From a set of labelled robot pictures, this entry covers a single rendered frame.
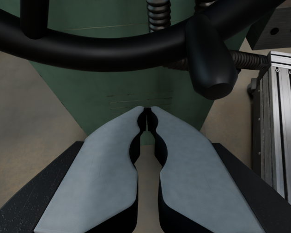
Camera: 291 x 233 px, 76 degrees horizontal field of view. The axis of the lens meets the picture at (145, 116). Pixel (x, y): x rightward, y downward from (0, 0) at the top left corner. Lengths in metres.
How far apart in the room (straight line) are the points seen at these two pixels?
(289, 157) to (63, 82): 0.67
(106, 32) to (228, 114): 0.75
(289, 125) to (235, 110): 0.31
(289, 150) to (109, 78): 0.57
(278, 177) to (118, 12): 0.59
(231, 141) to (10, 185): 0.96
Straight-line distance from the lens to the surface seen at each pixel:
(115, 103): 0.53
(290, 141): 0.74
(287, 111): 0.80
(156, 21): 0.21
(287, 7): 0.39
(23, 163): 1.00
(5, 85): 1.33
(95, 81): 0.47
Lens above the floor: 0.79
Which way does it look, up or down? 60 degrees down
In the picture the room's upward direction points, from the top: 5 degrees counter-clockwise
